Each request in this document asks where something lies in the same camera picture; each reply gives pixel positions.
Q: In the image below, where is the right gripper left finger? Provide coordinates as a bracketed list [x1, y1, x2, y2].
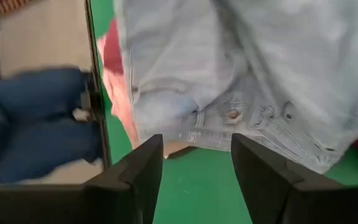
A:
[0, 133, 164, 224]

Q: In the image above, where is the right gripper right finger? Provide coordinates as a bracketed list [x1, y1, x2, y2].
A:
[231, 133, 358, 224]

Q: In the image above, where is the mauve pink garment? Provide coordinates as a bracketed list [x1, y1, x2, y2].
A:
[97, 34, 192, 158]

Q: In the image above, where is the blue denim garment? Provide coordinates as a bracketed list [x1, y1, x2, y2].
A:
[113, 0, 358, 175]

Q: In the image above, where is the maroon garment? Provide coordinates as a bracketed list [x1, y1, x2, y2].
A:
[103, 19, 124, 75]

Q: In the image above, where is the green table mat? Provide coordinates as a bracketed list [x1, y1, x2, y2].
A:
[90, 0, 358, 224]

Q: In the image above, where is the black metal frame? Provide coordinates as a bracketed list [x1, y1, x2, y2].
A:
[84, 0, 111, 169]

